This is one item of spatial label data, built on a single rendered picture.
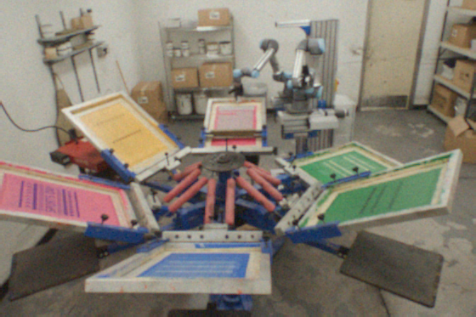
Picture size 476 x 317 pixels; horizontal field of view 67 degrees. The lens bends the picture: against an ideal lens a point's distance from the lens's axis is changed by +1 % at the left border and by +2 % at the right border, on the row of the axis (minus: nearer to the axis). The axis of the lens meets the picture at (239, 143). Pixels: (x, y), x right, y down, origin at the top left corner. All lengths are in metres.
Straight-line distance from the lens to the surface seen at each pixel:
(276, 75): 3.93
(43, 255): 2.54
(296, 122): 3.47
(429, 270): 2.25
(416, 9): 7.21
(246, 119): 3.46
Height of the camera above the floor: 2.39
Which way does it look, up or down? 24 degrees down
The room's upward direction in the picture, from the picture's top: 3 degrees counter-clockwise
